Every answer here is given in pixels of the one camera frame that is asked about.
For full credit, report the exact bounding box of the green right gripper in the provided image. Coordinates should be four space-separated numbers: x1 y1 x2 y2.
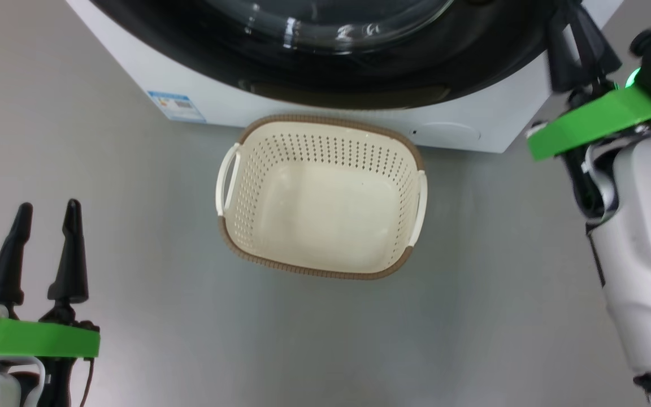
526 3 651 162

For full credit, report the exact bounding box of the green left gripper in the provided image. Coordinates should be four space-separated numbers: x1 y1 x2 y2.
0 198 100 358

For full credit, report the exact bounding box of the black washing machine door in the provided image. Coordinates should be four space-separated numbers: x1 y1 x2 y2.
89 0 563 111

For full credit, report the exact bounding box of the white front-load washing machine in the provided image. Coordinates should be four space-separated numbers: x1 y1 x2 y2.
66 0 626 153

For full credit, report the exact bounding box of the round white drain filter cover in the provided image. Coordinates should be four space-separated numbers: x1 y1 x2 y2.
410 122 481 145

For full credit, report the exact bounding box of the blue energy label sticker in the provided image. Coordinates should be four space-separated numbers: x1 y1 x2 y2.
147 90 207 124

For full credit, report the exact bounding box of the cream perforated laundry basket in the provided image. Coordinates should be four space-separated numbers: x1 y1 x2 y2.
215 114 429 281

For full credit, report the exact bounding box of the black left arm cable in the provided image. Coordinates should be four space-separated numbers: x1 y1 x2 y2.
80 357 96 407

